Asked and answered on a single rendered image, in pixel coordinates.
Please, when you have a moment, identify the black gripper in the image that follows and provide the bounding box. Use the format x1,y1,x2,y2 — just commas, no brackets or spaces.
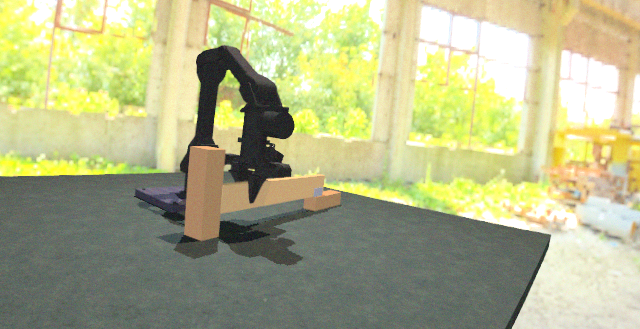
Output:
225,133,292,203

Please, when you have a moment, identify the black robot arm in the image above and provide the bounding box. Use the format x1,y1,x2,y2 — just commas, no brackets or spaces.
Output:
180,45,295,194

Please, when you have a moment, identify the long wooden rail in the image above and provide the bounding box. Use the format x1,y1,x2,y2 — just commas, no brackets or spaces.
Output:
220,174,325,213

